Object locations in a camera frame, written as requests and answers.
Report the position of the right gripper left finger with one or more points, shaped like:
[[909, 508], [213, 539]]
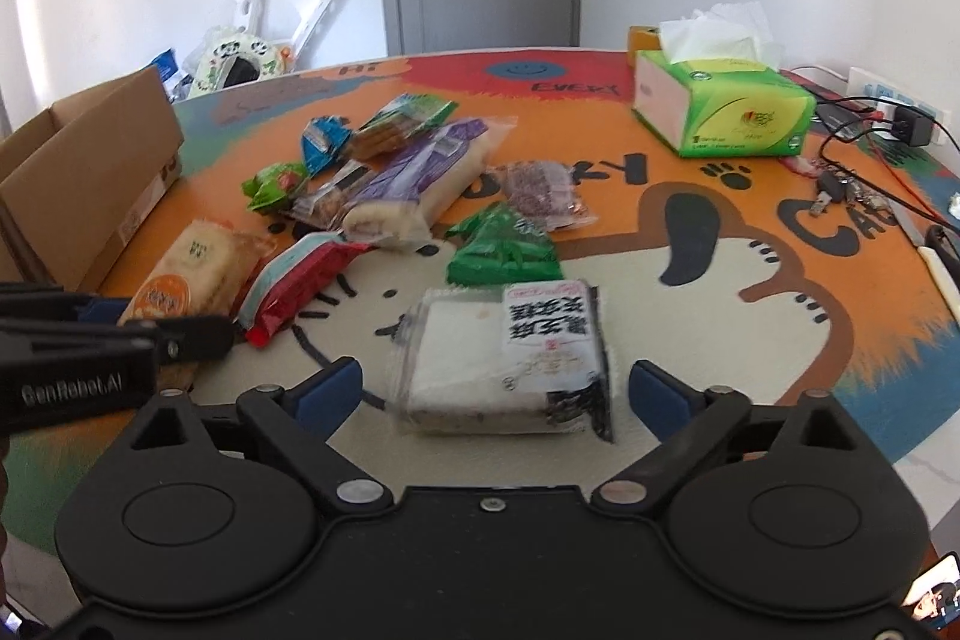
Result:
[[289, 429]]

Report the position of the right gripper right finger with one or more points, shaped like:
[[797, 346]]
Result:
[[693, 430]]

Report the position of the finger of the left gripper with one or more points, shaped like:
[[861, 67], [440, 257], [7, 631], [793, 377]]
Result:
[[199, 338]]

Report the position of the orange cracker packet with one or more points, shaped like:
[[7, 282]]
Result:
[[206, 271]]

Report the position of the red teal snack packet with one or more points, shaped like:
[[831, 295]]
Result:
[[287, 283]]

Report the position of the white black rice cake pack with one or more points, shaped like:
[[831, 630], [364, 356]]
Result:
[[523, 359]]

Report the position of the purple bread roll packet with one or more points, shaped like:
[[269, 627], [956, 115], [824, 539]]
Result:
[[424, 178]]

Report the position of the purple checkered snack packet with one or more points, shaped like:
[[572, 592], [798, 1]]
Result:
[[544, 193]]

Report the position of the small green candy packet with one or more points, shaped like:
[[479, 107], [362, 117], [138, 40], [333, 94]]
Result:
[[274, 188]]

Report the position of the cardboard box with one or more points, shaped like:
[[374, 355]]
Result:
[[80, 178]]

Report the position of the clear nut bar packet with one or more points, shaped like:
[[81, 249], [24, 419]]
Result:
[[324, 207]]

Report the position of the blue snack packet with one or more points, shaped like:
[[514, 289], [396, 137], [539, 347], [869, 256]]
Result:
[[322, 142]]

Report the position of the green snack packet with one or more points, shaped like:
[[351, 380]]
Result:
[[499, 246]]

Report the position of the colourful cartoon table mat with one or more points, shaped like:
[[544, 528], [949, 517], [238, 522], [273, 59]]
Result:
[[713, 270]]

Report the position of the blue plastic bag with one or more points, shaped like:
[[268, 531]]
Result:
[[172, 76]]

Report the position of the key bunch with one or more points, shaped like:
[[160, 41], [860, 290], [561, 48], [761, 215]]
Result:
[[833, 187]]

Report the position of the green biscuit packet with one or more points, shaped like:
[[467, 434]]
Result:
[[399, 123]]

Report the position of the green tissue box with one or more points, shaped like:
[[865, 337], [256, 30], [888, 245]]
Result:
[[714, 88]]

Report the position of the black power adapter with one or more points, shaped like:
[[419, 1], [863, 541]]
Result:
[[912, 126]]

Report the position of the white power strip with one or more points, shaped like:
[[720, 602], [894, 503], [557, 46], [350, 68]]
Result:
[[862, 82]]

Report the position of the yellow tape roll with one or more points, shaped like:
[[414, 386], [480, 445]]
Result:
[[641, 39]]

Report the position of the white knife handle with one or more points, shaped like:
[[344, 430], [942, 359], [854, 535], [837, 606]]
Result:
[[942, 249]]

